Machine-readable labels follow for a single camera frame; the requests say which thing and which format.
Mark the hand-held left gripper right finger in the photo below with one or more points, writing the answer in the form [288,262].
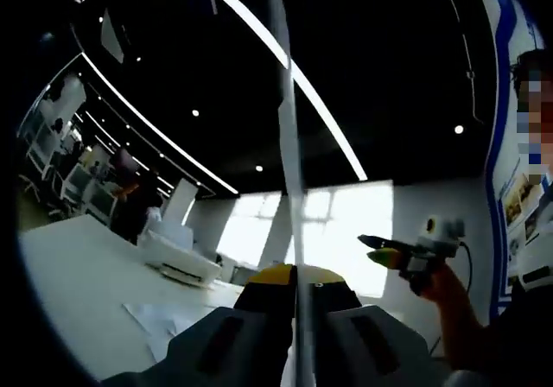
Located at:
[371,348]

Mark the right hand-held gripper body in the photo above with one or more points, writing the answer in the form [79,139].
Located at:
[445,236]

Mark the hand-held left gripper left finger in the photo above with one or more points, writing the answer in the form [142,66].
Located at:
[224,344]

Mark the stack of white printing papers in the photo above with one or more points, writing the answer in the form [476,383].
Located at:
[147,318]

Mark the white printing paper sheet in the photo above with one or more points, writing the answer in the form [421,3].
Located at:
[291,166]

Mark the person's right hand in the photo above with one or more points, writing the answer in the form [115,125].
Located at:
[445,285]

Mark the white worn device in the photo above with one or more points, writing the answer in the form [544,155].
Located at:
[535,262]

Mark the white printer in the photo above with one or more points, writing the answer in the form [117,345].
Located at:
[181,257]

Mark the person's black clothing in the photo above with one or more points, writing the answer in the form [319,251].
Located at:
[518,339]

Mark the white table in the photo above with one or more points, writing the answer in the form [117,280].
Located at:
[78,274]

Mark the white office chair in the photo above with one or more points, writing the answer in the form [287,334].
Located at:
[100,203]
[77,186]

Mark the blue white wall poster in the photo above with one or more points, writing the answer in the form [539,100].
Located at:
[523,201]

